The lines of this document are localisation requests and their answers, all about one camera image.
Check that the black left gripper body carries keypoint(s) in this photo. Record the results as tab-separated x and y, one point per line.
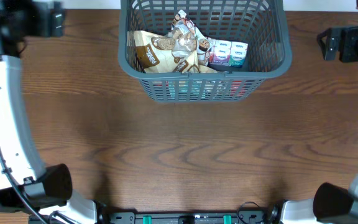
30	25

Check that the Kleenex tissue multipack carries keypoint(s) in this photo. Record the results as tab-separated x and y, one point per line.
227	53

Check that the dried mushroom bag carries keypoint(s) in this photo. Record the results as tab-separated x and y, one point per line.
190	65
161	54

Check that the mint green wipes packet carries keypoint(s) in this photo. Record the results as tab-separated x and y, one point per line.
197	89

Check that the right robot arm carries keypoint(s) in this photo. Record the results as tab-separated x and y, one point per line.
331	204

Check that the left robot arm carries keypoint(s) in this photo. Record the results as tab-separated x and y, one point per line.
26	183

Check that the grey plastic laundry basket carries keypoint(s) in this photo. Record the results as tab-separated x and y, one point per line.
260	24

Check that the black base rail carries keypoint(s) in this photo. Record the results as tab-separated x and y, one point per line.
249	216

